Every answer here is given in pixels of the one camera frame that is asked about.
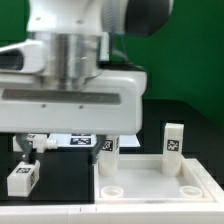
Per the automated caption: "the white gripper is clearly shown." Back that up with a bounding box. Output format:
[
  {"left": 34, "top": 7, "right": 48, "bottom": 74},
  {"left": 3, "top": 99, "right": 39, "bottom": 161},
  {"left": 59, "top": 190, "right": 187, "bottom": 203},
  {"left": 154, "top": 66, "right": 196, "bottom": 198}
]
[{"left": 0, "top": 70, "right": 147, "bottom": 165}]

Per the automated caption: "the white square tabletop tray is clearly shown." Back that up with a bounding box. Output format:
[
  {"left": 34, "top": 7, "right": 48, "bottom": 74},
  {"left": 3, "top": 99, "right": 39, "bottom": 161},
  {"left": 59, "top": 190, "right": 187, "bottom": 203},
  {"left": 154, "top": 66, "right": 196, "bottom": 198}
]
[{"left": 94, "top": 155, "right": 216, "bottom": 204}]

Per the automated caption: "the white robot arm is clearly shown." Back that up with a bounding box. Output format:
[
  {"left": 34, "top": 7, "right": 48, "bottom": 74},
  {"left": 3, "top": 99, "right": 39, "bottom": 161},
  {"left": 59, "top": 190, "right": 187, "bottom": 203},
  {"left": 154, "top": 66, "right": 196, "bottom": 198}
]
[{"left": 0, "top": 0, "right": 174, "bottom": 163}]

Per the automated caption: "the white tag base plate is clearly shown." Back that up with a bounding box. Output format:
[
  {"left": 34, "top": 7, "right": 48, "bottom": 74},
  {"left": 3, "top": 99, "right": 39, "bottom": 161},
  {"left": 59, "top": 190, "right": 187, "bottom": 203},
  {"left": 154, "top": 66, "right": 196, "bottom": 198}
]
[{"left": 50, "top": 134, "right": 140, "bottom": 147}]

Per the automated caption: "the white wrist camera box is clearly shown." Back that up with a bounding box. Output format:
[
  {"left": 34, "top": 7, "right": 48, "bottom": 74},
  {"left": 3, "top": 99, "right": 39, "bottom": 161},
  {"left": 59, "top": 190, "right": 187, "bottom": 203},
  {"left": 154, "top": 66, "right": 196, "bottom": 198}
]
[{"left": 0, "top": 39, "right": 46, "bottom": 74}]

